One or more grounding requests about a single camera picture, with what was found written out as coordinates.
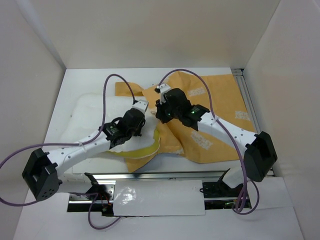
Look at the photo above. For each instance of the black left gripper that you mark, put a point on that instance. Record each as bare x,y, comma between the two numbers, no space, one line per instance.
138,132

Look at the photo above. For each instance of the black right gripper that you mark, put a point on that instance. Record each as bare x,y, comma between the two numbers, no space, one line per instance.
159,114

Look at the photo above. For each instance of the Mickey Mouse pillowcase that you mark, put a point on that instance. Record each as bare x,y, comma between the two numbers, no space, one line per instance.
219,93

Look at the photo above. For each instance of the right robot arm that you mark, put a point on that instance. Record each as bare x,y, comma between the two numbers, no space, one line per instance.
256,150

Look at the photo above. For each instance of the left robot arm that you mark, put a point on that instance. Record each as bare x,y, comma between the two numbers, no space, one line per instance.
44,172

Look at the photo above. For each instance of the white cover plate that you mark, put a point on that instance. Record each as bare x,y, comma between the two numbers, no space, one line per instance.
153,198

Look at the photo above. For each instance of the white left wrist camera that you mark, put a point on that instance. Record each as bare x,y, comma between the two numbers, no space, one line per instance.
141,105

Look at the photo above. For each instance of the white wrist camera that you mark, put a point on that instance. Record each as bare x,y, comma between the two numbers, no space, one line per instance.
141,105
161,90

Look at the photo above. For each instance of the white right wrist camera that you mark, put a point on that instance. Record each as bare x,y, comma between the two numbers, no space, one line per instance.
161,90

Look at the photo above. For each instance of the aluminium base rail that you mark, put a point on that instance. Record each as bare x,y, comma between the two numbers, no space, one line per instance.
142,176

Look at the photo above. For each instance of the aluminium side rail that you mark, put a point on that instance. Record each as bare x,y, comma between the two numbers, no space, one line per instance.
240,80

